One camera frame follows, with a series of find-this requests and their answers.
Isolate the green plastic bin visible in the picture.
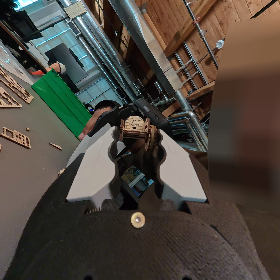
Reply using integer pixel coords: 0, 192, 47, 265
31, 69, 93, 141

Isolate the grey ceiling pipe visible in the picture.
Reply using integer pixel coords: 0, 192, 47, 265
183, 0, 219, 71

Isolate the rectangular metal air duct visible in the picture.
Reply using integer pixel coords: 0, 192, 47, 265
107, 0, 183, 93

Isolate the hanging white sign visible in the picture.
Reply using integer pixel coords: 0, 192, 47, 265
63, 3, 88, 20

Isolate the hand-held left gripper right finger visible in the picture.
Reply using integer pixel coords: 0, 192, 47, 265
154, 129, 207, 203

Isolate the bent metal pipe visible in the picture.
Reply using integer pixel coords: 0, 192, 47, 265
168, 89, 208, 152

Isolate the wooden puzzle sheet offcut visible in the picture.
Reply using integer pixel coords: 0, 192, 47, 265
0, 86, 23, 109

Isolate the person's right hand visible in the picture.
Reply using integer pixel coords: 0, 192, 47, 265
78, 105, 112, 141

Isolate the grey desk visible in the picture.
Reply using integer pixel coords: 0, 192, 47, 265
0, 66, 88, 279

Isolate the large wooden puzzle sheet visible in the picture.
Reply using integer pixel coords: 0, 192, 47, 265
0, 66, 34, 104

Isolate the wooden model assembly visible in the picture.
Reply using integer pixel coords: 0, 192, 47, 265
119, 116, 161, 152

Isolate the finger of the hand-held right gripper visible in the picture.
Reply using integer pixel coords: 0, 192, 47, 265
113, 141, 126, 158
66, 134, 97, 168

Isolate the wooden grid-shaped part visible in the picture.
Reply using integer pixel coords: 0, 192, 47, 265
0, 127, 31, 149

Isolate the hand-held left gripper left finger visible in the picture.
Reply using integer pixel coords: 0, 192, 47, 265
66, 124, 120, 203

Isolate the round spiral metal duct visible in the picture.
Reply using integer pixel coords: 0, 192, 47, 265
59, 0, 134, 101

